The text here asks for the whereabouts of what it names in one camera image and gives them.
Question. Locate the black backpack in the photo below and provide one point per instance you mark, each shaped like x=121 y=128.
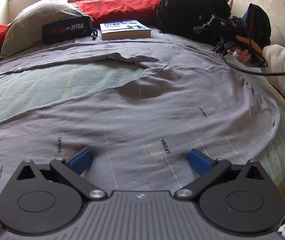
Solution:
x=180 y=17

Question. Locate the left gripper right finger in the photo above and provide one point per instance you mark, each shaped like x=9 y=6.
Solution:
x=213 y=182

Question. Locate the person's right hand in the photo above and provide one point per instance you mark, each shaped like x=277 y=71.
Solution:
x=243 y=56

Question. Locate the black pouch with red text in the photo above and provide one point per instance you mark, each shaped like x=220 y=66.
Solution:
x=67 y=29

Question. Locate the red quilt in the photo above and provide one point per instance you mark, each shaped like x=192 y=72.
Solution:
x=144 y=11

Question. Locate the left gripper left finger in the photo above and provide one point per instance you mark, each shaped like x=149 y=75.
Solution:
x=65 y=181

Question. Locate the blue white book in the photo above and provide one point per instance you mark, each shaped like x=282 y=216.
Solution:
x=127 y=29

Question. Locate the grey green pillow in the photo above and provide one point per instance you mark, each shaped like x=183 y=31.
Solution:
x=26 y=29

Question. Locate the grey long pants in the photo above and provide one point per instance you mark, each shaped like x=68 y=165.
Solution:
x=141 y=131

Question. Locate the green plaid bed blanket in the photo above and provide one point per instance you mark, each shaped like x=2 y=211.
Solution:
x=26 y=91

